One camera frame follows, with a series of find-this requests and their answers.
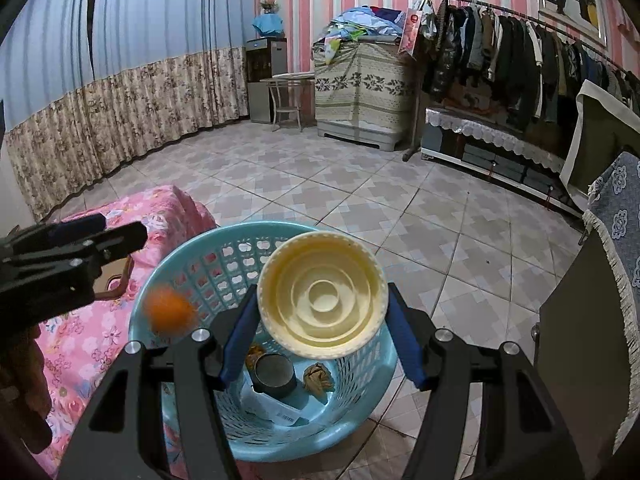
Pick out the metal clothes rack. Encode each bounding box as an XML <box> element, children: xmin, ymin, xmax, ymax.
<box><xmin>402</xmin><ymin>0</ymin><xmax>640</xmax><ymax>161</ymax></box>

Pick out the person's left hand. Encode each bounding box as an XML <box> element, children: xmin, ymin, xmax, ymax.
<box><xmin>0</xmin><ymin>327</ymin><xmax>53</xmax><ymax>453</ymax></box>

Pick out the green cloth with cream border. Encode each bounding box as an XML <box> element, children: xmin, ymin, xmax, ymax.
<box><xmin>559</xmin><ymin>79</ymin><xmax>640</xmax><ymax>211</ymax></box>

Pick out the row of hanging clothes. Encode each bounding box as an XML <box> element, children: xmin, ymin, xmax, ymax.
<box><xmin>422</xmin><ymin>0</ymin><xmax>640</xmax><ymax>131</ymax></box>

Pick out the small folding table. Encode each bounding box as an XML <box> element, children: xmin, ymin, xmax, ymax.
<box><xmin>260</xmin><ymin>72</ymin><xmax>317</xmax><ymax>132</ymax></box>

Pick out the low cabinet with lace cloth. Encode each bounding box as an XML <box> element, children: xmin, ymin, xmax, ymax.
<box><xmin>420</xmin><ymin>105</ymin><xmax>586</xmax><ymax>218</ymax></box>

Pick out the pile of folded clothes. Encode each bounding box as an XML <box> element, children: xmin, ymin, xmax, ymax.
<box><xmin>322</xmin><ymin>6</ymin><xmax>406</xmax><ymax>66</ymax></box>

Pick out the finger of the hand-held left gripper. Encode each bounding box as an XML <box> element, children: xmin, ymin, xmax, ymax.
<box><xmin>0</xmin><ymin>214</ymin><xmax>108</xmax><ymax>261</ymax></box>
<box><xmin>0</xmin><ymin>221</ymin><xmax>149</xmax><ymax>292</ymax></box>

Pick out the covered washing machine with clothes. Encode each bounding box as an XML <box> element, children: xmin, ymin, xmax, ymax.
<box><xmin>312</xmin><ymin>40</ymin><xmax>416</xmax><ymax>153</ymax></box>

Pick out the blue fringed cloth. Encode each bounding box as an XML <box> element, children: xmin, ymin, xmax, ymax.
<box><xmin>582</xmin><ymin>150</ymin><xmax>640</xmax><ymax>461</ymax></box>

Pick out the white paper slip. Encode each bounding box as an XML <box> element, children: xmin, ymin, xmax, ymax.
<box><xmin>240</xmin><ymin>385</ymin><xmax>313</xmax><ymax>428</ymax></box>

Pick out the brown paper ball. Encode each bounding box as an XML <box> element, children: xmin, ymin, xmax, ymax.
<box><xmin>302</xmin><ymin>361</ymin><xmax>335</xmax><ymax>392</ymax></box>

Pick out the dark paper cup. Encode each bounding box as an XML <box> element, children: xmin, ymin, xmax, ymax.
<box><xmin>251</xmin><ymin>352</ymin><xmax>297</xmax><ymax>401</ymax></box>

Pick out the pink floral tablecloth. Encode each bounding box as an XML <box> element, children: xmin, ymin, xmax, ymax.
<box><xmin>30</xmin><ymin>185</ymin><xmax>226</xmax><ymax>480</ymax></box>

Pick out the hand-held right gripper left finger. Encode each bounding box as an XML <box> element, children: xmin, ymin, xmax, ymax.
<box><xmin>57</xmin><ymin>287</ymin><xmax>261</xmax><ymax>480</ymax></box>

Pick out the light blue plastic basket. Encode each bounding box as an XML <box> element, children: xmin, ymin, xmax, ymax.
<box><xmin>128</xmin><ymin>221</ymin><xmax>398</xmax><ymax>466</ymax></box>

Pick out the pink hanging bag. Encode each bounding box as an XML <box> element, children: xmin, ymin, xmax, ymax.
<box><xmin>398</xmin><ymin>8</ymin><xmax>426</xmax><ymax>56</ymax></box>

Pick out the cream plastic bowl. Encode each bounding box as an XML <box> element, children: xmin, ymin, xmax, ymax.
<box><xmin>256</xmin><ymin>230</ymin><xmax>388</xmax><ymax>360</ymax></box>

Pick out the brown phone case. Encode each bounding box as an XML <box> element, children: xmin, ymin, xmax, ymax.
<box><xmin>95</xmin><ymin>255</ymin><xmax>135</xmax><ymax>302</ymax></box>

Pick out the grey water dispenser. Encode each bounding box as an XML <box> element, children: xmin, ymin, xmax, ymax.
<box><xmin>245</xmin><ymin>36</ymin><xmax>288</xmax><ymax>124</ymax></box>

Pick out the blue and floral curtain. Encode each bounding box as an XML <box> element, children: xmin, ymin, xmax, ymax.
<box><xmin>0</xmin><ymin>0</ymin><xmax>258</xmax><ymax>221</ymax></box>

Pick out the blue covered water bottle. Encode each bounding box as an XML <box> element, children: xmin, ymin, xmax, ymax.
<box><xmin>251</xmin><ymin>12</ymin><xmax>284</xmax><ymax>38</ymax></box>

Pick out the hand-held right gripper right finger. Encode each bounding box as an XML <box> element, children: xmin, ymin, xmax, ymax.
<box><xmin>386</xmin><ymin>282</ymin><xmax>586</xmax><ymax>480</ymax></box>

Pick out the orange plastic bag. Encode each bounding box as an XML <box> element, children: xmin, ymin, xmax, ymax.
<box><xmin>142</xmin><ymin>282</ymin><xmax>198</xmax><ymax>336</ymax></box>

